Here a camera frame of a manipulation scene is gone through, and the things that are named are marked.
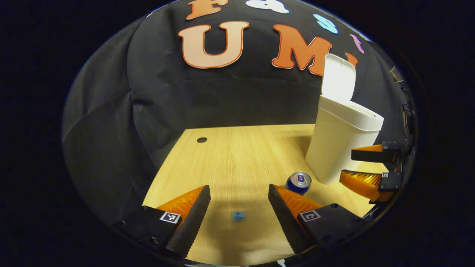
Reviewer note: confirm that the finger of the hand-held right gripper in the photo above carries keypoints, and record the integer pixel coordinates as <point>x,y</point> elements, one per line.
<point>365,183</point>
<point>371,155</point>

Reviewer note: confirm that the blue pop can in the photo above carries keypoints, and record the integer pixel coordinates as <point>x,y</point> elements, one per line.
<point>298,182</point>

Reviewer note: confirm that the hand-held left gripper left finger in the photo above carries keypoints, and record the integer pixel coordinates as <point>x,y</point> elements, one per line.
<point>193,218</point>

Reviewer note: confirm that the wooden desktop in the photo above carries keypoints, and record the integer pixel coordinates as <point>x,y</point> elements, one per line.
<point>237,163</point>

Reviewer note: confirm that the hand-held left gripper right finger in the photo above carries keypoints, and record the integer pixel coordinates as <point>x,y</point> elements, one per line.
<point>284,218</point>

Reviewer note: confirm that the blue paper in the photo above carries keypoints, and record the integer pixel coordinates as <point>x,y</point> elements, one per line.
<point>239,216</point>

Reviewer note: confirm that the black backdrop cloth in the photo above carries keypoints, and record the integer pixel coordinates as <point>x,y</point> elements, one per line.
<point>148,92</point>

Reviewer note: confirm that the white desktop garbage bin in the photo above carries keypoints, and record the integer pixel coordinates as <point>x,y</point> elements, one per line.
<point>334,141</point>

